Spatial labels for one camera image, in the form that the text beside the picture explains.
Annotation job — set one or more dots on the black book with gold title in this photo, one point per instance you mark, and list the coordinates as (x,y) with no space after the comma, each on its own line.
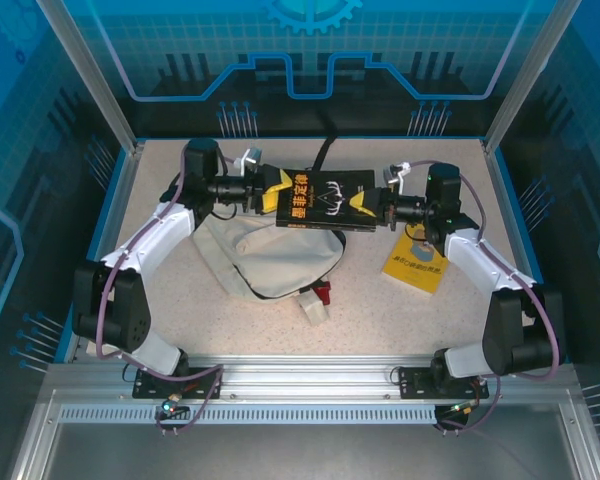
(325,200)

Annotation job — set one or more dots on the cream canvas backpack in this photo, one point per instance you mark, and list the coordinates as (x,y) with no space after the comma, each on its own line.
(270,260)

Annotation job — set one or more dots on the large yellow paperback book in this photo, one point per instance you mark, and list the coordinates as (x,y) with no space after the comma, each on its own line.
(415,270)

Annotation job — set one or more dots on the red wallet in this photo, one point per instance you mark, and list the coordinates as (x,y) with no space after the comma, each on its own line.
(324,294)

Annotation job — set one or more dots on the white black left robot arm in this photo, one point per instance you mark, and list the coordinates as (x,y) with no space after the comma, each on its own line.
(155,240)

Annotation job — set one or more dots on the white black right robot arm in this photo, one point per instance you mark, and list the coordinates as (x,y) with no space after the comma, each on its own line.
(480,260)

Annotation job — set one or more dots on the blue printed right side panel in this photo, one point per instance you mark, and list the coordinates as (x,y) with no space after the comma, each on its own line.
(570,175)

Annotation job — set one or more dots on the blue printed panel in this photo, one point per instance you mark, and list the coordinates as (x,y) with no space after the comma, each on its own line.
(30,175)
(570,175)
(300,50)

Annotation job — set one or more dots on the blue printed back panel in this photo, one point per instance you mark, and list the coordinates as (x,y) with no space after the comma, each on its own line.
(300,50)

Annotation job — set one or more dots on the blue printed left side panel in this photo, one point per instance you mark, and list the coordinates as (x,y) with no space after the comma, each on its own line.
(30,175)

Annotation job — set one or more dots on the small green-lit connector board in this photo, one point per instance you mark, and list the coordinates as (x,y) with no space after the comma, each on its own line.
(460,409)
(170,404)

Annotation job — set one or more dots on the grey metal front tray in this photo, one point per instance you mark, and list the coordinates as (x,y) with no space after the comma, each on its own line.
(305,450)

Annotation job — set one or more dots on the right table side rail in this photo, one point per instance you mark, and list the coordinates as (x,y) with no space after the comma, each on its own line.
(509,200)

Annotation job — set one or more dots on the table side rail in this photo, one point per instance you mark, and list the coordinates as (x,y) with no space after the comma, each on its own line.
(509,200)
(120,200)

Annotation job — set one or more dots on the left table side rail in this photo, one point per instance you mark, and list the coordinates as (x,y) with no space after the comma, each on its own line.
(120,200)

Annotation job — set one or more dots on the aluminium right frame post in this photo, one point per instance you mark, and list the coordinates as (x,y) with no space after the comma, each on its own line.
(522,85)

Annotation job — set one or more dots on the aluminium frame post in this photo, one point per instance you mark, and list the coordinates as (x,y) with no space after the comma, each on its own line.
(522,85)
(97,85)

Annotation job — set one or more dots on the aluminium left frame post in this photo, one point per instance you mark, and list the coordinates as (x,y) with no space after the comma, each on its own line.
(97,85)

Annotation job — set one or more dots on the aluminium front frame rail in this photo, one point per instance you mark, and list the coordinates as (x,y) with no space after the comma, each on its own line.
(305,380)

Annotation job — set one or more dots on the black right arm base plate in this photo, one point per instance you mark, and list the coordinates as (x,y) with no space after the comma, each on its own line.
(410,385)

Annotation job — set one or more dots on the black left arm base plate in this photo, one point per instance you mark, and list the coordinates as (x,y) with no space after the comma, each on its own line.
(147,387)

